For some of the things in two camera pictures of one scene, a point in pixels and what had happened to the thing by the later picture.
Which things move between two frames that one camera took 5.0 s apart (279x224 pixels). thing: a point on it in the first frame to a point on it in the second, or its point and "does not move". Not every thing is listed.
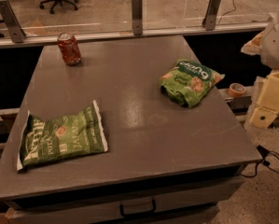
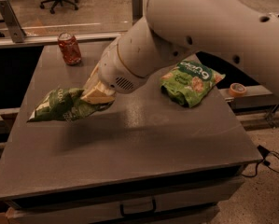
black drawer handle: [154, 205] does not move
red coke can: [68, 48] does not move
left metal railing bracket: [11, 20] does not move
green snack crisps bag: [188, 80] does not move
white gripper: [277, 44] to [116, 68]
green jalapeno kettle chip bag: [78, 133] to [64, 105]
